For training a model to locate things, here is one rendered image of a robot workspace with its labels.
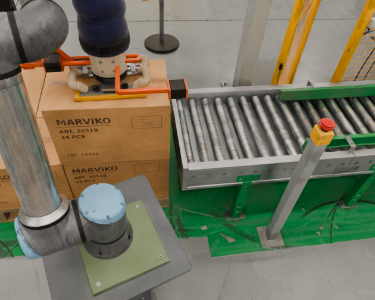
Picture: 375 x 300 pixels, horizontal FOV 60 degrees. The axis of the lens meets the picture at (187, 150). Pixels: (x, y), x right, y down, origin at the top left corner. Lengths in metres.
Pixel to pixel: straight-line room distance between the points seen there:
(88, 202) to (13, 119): 0.37
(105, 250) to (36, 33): 0.78
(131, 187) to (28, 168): 0.63
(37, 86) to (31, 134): 1.57
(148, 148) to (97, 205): 0.75
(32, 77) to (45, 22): 1.75
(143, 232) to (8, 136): 0.67
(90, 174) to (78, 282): 0.81
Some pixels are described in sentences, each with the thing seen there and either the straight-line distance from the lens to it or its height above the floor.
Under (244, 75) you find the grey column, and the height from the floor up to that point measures 0.26.
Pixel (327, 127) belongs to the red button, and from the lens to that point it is 1.50.
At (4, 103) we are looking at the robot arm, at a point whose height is 1.45.
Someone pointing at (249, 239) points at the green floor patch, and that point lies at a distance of 2.26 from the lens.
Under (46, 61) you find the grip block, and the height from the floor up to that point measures 1.09.
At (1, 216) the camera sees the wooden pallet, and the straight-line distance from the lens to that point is 2.44.
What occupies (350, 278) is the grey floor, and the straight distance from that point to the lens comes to 2.38.
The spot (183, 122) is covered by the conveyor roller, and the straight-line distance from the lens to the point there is 2.07.
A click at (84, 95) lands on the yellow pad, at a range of 1.64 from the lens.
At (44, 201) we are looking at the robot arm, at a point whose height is 1.14.
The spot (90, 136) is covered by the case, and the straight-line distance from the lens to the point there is 1.73.
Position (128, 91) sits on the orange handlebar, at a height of 1.08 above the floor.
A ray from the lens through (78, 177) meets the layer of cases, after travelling 2.01.
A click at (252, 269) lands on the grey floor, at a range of 2.18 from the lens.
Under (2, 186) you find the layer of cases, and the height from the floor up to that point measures 0.39.
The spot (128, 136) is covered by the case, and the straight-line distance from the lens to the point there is 1.71.
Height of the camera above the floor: 1.97
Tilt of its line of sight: 48 degrees down
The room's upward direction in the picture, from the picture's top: 4 degrees clockwise
